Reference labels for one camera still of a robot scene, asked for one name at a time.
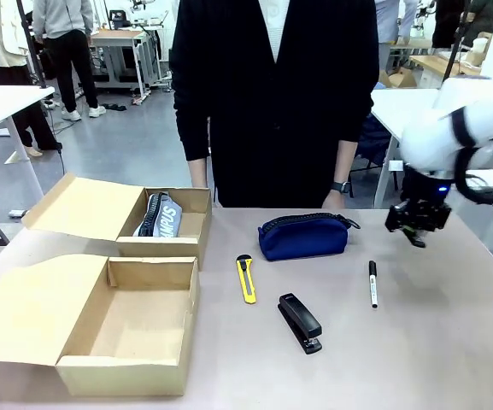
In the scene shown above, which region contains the open cardboard box with pouch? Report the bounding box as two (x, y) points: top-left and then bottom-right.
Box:
(21, 172), (213, 271)

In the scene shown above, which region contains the person in black cardigan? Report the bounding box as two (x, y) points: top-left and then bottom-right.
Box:
(169, 0), (380, 209)

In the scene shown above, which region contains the white side table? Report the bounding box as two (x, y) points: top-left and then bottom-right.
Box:
(0, 85), (56, 200)

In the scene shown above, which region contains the grey metal workbench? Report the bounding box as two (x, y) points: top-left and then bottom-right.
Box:
(90, 23), (174, 104)

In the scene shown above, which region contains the black and white marker pen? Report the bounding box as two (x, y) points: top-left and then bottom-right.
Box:
(367, 260), (379, 309)

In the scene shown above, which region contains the person's left forearm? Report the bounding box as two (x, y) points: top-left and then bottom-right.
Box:
(332, 138), (361, 185)

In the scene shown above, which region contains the bystander in beige jacket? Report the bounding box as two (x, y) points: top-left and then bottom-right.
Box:
(0, 0), (63, 159)

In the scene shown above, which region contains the black tripod pole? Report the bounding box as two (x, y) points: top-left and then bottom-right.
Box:
(441, 0), (474, 85)
(15, 0), (66, 174)

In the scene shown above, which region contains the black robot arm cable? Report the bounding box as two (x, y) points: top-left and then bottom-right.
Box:
(454, 147), (493, 206)

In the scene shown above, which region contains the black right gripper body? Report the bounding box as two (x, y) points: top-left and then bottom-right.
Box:
(399, 164), (453, 232)

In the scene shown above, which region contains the person's left hand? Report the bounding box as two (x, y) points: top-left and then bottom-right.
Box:
(321, 190), (347, 210)

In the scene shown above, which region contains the blue zippered pencil case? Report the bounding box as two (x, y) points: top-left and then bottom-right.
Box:
(257, 212), (361, 262)

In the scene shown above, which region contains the wooden top table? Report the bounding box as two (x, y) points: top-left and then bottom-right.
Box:
(408, 53), (493, 82)

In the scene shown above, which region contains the person's right forearm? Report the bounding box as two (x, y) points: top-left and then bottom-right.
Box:
(187, 156), (209, 190)

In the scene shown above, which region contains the grey Campus pencil case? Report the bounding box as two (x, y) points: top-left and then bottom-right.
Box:
(132, 191), (184, 238)

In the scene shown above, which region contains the yellow utility knife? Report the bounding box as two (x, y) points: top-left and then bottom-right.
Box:
(235, 254), (258, 305)

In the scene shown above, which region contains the black stapler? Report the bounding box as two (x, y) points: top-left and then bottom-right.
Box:
(277, 292), (323, 355)

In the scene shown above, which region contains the bystander in grey top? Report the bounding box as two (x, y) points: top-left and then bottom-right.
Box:
(32, 0), (107, 122)

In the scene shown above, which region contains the small open cardboard carton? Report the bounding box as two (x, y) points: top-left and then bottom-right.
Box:
(378, 67), (419, 90)

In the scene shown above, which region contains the large open cardboard box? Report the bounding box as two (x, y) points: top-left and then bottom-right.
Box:
(0, 254), (200, 397)

